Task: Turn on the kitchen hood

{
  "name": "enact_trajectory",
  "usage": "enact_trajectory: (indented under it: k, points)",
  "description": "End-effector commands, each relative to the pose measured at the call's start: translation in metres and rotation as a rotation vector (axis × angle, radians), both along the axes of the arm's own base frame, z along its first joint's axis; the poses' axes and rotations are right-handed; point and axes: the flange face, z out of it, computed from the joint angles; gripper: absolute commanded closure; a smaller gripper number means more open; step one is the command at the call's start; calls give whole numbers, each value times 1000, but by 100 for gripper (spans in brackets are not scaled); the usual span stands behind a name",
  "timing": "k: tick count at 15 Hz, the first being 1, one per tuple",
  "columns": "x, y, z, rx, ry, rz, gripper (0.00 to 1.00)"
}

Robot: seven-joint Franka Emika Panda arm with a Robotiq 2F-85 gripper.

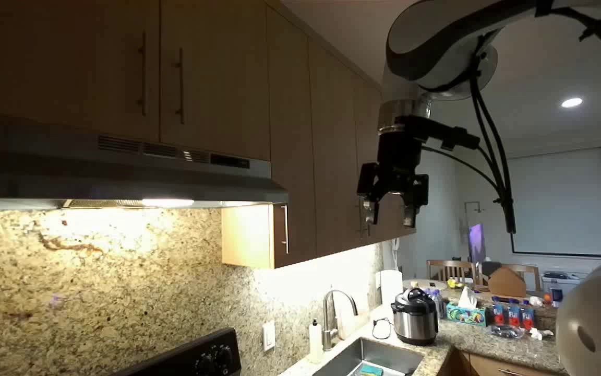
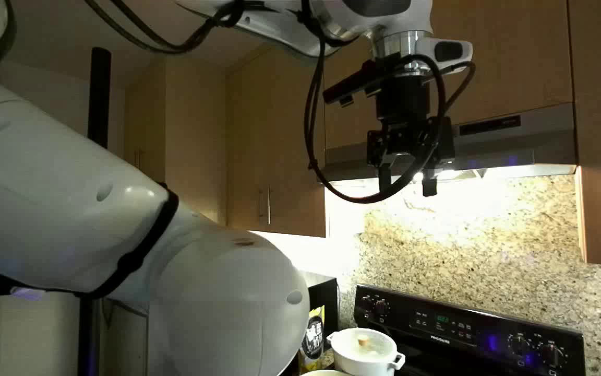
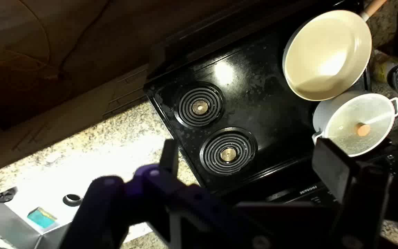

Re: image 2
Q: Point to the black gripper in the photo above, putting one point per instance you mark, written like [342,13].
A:
[404,104]

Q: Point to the stainless steel kitchen hood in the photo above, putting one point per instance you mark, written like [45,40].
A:
[522,142]

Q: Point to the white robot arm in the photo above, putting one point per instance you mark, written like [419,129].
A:
[71,195]

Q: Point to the wooden cabinet above hood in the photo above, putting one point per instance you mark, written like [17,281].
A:
[511,55]

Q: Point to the black stove with control panel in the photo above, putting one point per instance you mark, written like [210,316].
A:
[468,335]

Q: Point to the white ceramic pot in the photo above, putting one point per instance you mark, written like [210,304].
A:
[364,352]

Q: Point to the dark printed bag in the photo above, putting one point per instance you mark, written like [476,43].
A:
[316,335]

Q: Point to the black vertical pole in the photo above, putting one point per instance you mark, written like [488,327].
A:
[98,96]

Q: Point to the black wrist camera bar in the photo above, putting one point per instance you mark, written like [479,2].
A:
[351,82]

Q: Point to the wooden cabinet beside wall corner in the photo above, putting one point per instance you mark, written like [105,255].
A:
[272,138]

